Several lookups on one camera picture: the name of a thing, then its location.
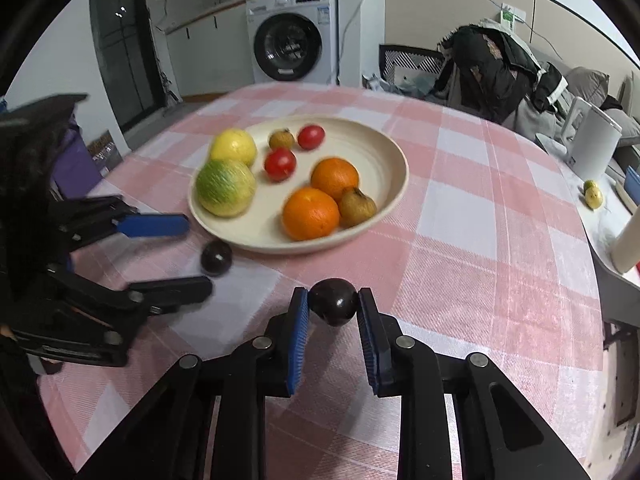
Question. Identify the dark patterned box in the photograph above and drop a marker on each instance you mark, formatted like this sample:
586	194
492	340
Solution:
105	152

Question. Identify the cream round plate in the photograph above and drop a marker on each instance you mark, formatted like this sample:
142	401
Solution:
370	160

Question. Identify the white counter cabinet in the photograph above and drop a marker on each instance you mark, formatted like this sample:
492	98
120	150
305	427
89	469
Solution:
210	50

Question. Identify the dark purple plum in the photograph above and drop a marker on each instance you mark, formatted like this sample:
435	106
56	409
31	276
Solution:
216	257
333	301

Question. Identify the white electric kettle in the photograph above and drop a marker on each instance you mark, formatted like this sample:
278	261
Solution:
595	135

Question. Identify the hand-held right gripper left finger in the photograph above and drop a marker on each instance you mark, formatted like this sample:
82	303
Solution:
297	340

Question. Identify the green striped round fruit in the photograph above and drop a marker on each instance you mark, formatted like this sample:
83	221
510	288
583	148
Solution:
225	187

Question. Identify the wrinkled brown fruit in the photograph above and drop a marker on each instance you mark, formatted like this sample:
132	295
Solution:
357	206

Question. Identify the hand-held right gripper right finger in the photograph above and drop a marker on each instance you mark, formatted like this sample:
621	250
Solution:
367	340

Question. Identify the white cup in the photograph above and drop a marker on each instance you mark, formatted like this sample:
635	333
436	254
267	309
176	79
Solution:
627	250

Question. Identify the black patterned chair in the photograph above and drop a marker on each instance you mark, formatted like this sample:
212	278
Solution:
410	65

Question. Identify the grey garment pile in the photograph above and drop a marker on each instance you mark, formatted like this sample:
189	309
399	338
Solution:
535	115

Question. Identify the small brown round fruit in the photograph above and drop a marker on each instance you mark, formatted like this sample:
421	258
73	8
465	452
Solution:
281	139

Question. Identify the red cherry tomato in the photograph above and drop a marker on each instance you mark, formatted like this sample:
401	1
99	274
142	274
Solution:
280	164
311	136

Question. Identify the yellow citrus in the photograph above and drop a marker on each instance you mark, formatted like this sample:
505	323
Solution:
232	146

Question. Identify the orange tangerine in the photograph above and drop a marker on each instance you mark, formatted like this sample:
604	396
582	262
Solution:
335	177
310	212

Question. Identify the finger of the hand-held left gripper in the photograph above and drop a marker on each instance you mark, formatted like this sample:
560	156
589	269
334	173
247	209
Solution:
170	291
155	225

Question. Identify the pink checkered tablecloth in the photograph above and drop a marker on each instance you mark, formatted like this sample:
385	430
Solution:
475	260

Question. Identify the grey pillow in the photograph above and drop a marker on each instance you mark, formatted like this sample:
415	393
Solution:
587	85

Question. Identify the purple container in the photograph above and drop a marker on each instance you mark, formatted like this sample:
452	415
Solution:
75	160

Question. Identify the black jacket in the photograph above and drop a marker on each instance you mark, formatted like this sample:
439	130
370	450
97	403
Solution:
495	70

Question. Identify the white washing machine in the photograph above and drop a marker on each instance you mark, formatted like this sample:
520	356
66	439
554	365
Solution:
295	35

